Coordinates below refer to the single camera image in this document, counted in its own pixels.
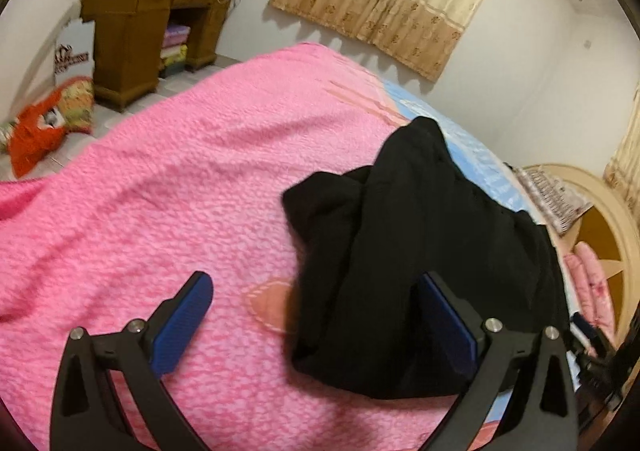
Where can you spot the black knit garment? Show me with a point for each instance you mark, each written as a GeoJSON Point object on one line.
{"type": "Point", "coordinates": [400, 231]}

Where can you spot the pink folded quilt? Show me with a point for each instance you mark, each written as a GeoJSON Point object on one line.
{"type": "Point", "coordinates": [590, 281]}

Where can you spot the grey patterned pillow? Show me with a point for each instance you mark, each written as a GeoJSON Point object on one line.
{"type": "Point", "coordinates": [552, 198]}

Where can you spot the narrow beige patterned curtain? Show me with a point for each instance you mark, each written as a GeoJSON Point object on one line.
{"type": "Point", "coordinates": [625, 156]}

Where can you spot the stack of folded cloths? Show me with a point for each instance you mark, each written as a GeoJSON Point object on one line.
{"type": "Point", "coordinates": [175, 51]}

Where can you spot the brown wooden desk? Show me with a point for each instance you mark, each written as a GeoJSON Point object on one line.
{"type": "Point", "coordinates": [125, 41]}

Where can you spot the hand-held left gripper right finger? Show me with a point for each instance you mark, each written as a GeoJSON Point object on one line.
{"type": "Point", "coordinates": [445, 326]}

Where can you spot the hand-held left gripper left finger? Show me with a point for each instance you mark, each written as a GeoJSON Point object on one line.
{"type": "Point", "coordinates": [185, 321]}

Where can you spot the cream round headboard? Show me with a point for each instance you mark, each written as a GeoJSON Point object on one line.
{"type": "Point", "coordinates": [607, 231]}

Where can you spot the pink textured blanket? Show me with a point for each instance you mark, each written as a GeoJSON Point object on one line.
{"type": "Point", "coordinates": [150, 206]}

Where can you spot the white paper bag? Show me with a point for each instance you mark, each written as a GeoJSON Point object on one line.
{"type": "Point", "coordinates": [75, 56]}

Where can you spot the orange floral bag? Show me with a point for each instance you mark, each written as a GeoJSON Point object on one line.
{"type": "Point", "coordinates": [35, 136]}

